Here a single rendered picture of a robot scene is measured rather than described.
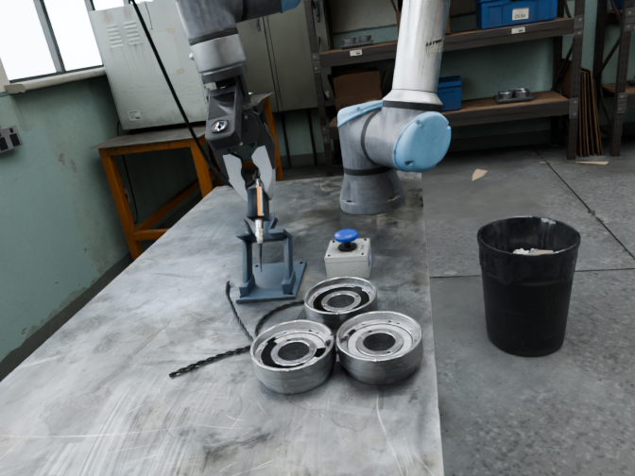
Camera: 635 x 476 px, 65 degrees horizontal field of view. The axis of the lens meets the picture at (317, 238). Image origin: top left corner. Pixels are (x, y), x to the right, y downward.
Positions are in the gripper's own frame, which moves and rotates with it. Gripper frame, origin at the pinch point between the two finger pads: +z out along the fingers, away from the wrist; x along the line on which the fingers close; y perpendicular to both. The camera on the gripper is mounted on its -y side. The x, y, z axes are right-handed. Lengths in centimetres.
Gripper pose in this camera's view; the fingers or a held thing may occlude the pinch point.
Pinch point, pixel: (258, 195)
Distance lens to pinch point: 82.6
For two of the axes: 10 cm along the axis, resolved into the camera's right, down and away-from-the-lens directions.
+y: 0.4, -3.9, 9.2
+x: -9.7, 2.1, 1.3
